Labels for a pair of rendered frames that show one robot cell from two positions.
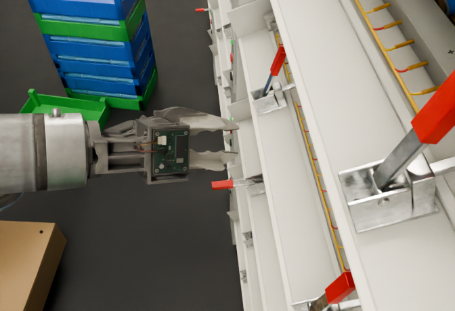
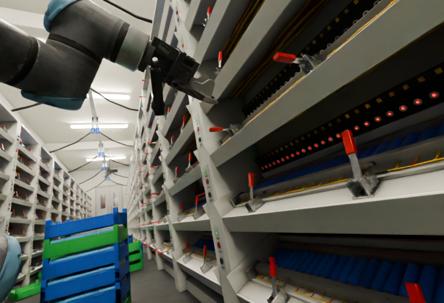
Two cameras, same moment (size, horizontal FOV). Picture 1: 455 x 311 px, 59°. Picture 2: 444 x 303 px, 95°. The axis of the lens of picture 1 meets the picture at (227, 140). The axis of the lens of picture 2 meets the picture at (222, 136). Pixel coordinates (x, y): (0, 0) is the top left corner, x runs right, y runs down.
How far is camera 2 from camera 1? 77 cm
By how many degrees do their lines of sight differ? 72
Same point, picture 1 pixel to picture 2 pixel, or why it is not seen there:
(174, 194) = not seen: outside the picture
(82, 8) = (87, 223)
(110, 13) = (108, 221)
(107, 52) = (98, 259)
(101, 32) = (97, 240)
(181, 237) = not seen: outside the picture
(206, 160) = (204, 92)
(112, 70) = (98, 279)
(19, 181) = (115, 19)
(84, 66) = (71, 285)
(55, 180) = (133, 30)
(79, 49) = (73, 265)
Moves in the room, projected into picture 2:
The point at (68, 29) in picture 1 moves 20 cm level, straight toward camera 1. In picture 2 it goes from (70, 246) to (81, 245)
